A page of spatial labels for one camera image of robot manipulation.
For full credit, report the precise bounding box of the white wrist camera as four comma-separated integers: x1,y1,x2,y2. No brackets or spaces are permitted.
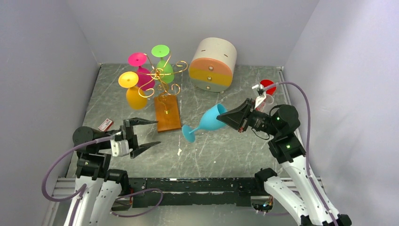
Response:
110,139,130,157
252,84,266,111

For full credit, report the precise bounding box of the green plastic wine glass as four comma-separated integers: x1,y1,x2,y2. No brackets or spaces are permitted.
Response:
151,44,174,84

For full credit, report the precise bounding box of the red plastic wine glass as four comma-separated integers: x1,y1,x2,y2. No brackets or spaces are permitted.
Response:
260,79,277,96

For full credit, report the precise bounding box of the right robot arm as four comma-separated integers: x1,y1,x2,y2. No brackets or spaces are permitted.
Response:
217,98,352,226

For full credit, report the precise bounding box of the aluminium frame rail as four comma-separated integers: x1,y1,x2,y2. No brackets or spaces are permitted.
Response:
42,178,331,226

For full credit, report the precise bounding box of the orange plastic wine glass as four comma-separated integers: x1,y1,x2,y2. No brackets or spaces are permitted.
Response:
118,72,147,110

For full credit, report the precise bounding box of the clear plastic wine glass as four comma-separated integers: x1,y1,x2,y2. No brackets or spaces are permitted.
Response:
260,94,274,114

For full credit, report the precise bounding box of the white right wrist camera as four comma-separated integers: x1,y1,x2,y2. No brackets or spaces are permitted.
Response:
252,84,266,111

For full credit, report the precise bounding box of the round pastel drawer cabinet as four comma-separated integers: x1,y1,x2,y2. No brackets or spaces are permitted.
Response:
189,37,237,92

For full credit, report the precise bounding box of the small red white box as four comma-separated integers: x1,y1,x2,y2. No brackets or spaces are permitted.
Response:
98,118,114,132

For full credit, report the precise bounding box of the gold wire wine glass rack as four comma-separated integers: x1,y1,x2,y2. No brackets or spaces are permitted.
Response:
139,53,188,133

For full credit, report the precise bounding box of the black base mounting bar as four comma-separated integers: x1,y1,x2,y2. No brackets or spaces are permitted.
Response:
129,178,269,208

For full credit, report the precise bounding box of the magenta plastic wine glass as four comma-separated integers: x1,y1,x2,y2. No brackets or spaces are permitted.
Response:
128,52,155,91

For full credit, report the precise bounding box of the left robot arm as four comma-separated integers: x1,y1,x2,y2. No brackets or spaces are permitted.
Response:
64,117,159,226

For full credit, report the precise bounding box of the blue plastic wine glass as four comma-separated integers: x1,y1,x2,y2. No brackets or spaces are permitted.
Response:
182,104,227,143

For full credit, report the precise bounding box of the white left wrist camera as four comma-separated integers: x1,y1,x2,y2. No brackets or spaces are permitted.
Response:
110,139,130,157

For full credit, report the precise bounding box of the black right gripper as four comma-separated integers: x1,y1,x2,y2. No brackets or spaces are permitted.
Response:
217,98,280,137

